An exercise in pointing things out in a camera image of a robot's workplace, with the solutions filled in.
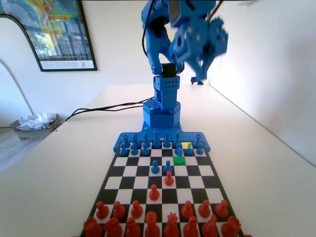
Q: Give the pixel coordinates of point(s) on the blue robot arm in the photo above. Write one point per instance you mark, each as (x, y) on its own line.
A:
(163, 116)

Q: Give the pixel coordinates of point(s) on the blue chess rook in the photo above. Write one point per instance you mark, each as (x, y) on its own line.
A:
(197, 141)
(125, 142)

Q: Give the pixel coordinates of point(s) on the blue chess bishop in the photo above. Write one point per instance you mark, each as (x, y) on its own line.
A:
(146, 140)
(177, 138)

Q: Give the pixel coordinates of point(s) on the blue chess queen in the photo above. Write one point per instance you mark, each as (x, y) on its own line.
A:
(167, 140)

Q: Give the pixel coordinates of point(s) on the blue chess pawn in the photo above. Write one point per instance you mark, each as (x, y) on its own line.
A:
(154, 168)
(168, 167)
(176, 146)
(134, 150)
(188, 150)
(123, 151)
(145, 150)
(199, 150)

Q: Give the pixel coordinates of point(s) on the blue chess king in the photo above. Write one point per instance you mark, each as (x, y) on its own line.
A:
(156, 139)

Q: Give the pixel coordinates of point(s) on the red chess pawn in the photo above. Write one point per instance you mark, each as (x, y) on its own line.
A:
(118, 211)
(204, 209)
(102, 211)
(187, 210)
(154, 193)
(169, 179)
(136, 210)
(221, 209)

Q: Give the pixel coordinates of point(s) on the black and white chessboard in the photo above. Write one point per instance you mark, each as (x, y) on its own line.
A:
(197, 182)

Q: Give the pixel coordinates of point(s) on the red chess bishop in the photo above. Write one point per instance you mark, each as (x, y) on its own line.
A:
(132, 228)
(191, 228)

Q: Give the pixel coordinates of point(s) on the red chess knight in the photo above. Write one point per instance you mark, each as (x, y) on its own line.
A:
(210, 228)
(113, 228)

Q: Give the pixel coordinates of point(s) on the red chess queen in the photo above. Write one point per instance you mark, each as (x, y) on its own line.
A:
(171, 227)

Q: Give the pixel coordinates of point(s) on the red chess rook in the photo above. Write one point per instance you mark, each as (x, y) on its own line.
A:
(92, 228)
(231, 227)

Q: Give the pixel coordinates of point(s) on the framed colourful poster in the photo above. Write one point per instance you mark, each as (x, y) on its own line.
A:
(61, 37)

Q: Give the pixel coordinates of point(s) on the white crumpled plastic wrap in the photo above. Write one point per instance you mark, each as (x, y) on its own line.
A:
(32, 122)

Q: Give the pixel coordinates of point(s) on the cardboard box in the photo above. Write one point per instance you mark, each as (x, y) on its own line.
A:
(32, 134)

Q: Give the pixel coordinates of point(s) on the blue arm base plate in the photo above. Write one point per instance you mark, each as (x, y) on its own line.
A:
(118, 145)

